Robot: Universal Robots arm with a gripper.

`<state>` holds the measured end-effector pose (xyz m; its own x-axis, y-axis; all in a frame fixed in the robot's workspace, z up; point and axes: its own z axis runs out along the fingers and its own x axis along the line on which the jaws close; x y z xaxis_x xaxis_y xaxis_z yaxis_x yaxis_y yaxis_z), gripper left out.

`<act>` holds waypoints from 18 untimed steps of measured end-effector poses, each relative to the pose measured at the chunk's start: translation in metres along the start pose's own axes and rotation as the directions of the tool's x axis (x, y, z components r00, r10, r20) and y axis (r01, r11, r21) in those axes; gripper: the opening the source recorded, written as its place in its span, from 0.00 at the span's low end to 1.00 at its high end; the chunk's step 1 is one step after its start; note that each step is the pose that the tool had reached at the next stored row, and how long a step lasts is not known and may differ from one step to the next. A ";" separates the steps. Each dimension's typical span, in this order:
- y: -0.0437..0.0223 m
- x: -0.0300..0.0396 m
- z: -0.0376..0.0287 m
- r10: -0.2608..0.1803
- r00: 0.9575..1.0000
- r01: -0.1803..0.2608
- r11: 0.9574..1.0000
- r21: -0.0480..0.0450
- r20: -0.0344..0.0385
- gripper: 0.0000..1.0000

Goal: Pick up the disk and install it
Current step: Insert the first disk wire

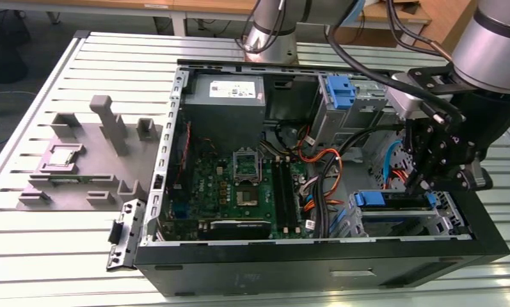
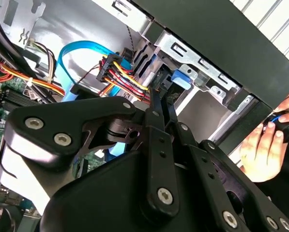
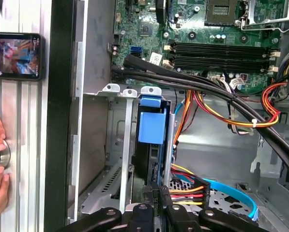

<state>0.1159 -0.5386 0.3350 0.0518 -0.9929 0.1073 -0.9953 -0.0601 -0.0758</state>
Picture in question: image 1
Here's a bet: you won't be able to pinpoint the metal drive cage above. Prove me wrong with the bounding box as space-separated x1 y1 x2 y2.
314 75 410 151

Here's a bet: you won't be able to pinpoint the grey parts rack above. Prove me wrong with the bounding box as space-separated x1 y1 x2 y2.
18 95 164 212

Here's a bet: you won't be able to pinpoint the silver CPU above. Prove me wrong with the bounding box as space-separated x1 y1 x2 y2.
48 147 75 168

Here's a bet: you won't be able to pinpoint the CPU socket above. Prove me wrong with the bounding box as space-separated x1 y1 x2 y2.
235 188 262 208

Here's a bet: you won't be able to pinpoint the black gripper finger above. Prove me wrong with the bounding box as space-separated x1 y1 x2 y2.
405 120 435 196
419 130 474 195

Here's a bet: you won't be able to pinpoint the brown wooden cabinet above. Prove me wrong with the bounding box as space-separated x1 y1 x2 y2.
417 0 478 56

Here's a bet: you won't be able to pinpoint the green RAM stick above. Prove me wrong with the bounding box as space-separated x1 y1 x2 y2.
44 177 96 186

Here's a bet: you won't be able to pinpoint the blue plastic drive latch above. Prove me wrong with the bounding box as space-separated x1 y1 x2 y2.
327 75 357 110

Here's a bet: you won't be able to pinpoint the black silver side camera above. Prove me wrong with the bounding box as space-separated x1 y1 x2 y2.
462 159 494 193

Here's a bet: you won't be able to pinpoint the orange red power wire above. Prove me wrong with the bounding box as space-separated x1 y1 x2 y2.
390 168 414 190

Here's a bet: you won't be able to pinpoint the black graphics card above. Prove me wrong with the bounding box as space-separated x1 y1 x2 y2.
196 219 272 240

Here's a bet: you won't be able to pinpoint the grey metal case bracket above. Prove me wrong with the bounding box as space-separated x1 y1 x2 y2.
106 198 148 272

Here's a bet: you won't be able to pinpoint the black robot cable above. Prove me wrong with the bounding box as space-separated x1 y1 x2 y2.
386 0 454 61
325 24 467 124

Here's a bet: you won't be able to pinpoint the blue data wire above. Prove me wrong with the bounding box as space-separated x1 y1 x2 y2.
381 139 405 190

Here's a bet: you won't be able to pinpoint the black PC case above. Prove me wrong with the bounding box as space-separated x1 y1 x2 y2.
132 58 510 297

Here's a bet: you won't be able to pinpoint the wooden desk white legs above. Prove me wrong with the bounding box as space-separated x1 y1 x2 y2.
22 0 433 49

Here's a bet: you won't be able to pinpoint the metal disk bay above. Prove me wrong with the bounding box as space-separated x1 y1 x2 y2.
347 189 461 238

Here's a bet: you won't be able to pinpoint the metal socket cover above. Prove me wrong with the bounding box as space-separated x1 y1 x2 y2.
231 147 264 187

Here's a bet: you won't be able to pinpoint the green motherboard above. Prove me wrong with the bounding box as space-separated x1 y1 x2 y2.
160 153 315 240

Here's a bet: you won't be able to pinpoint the RAM slot white latches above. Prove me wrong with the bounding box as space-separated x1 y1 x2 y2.
283 155 302 233
271 155 290 233

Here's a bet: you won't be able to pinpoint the grey power supply unit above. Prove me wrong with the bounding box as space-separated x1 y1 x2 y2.
180 74 267 153

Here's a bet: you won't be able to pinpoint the black cable bundle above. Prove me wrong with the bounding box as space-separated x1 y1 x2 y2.
312 123 411 239

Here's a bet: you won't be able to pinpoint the orange yellow wire bundle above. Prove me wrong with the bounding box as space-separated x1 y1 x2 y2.
298 147 346 212

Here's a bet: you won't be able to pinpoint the hard disk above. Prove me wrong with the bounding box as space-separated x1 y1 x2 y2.
353 190 439 237

